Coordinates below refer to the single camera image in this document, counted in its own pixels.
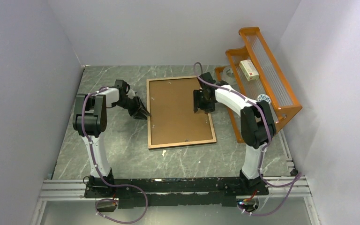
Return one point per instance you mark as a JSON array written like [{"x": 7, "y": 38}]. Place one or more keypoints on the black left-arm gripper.
[{"x": 139, "y": 115}]

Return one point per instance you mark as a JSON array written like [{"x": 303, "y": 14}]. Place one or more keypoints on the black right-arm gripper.
[{"x": 197, "y": 104}]

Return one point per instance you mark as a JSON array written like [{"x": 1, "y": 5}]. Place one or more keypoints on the brown frame backing board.
[{"x": 180, "y": 111}]

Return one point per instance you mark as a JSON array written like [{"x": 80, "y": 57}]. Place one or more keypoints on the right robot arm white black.
[{"x": 256, "y": 121}]

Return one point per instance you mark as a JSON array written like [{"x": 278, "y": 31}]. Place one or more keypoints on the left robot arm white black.
[{"x": 90, "y": 121}]

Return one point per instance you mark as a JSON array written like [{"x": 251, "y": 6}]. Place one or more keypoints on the white red medicine box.
[{"x": 249, "y": 70}]

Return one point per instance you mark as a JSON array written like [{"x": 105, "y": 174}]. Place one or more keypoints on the orange wooden shelf rack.
[{"x": 271, "y": 80}]

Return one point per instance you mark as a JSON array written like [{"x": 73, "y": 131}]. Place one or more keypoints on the blue white ceramic jar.
[{"x": 263, "y": 97}]

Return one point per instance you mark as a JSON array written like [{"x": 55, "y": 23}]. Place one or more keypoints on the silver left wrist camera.
[{"x": 131, "y": 93}]

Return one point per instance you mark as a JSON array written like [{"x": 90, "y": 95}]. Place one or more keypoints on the light wooden picture frame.
[{"x": 180, "y": 146}]

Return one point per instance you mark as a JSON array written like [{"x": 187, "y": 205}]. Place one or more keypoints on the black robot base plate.
[{"x": 130, "y": 193}]

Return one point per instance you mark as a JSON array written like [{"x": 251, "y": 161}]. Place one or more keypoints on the aluminium rail frame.
[{"x": 294, "y": 185}]

